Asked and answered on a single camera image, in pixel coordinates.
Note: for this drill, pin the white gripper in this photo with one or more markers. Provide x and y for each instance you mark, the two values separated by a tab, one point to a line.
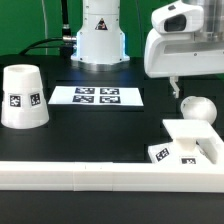
172	55

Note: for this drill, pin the white lamp bulb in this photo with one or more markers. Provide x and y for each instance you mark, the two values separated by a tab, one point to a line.
199	108

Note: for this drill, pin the white lamp base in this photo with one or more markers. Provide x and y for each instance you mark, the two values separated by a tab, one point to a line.
184	148

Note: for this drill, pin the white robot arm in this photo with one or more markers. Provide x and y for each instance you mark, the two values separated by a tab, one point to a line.
100	43

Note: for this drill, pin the white lamp shade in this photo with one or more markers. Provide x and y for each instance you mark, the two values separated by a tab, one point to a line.
23	105

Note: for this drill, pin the white marker sheet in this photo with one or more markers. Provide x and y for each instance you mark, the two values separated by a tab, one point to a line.
81	95

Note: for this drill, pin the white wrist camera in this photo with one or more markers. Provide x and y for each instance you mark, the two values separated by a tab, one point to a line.
178	17

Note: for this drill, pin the white front fence rail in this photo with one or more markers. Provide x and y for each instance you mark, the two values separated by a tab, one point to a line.
73	176

